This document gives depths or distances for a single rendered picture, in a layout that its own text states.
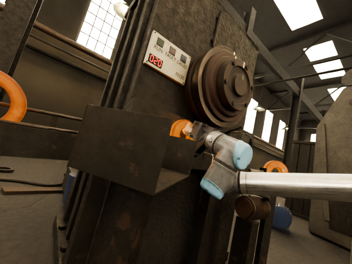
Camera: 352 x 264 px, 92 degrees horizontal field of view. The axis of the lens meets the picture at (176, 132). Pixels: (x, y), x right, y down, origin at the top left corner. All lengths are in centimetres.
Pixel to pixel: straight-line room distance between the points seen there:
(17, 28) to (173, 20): 265
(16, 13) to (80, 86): 376
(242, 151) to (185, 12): 90
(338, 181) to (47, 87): 679
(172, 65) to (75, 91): 603
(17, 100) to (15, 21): 286
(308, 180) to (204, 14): 108
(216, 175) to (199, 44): 85
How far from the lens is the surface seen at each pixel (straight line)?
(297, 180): 73
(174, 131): 82
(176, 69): 100
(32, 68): 696
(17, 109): 66
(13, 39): 340
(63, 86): 686
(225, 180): 62
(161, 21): 107
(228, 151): 61
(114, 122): 36
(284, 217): 293
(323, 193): 74
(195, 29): 122
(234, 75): 101
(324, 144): 362
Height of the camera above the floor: 66
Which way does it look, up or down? 8 degrees up
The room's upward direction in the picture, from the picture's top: 14 degrees clockwise
